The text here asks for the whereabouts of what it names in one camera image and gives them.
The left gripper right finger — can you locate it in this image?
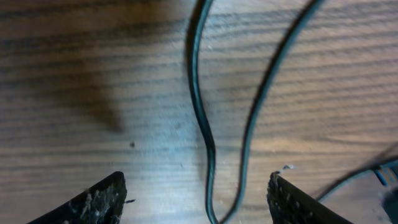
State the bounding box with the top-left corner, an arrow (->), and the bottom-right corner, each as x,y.
267,171 -> 351,224

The black USB cable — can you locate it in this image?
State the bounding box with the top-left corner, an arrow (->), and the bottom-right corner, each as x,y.
315,155 -> 398,203
186,0 -> 326,224

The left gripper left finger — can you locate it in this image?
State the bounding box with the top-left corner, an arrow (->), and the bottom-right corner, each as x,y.
29,171 -> 127,224

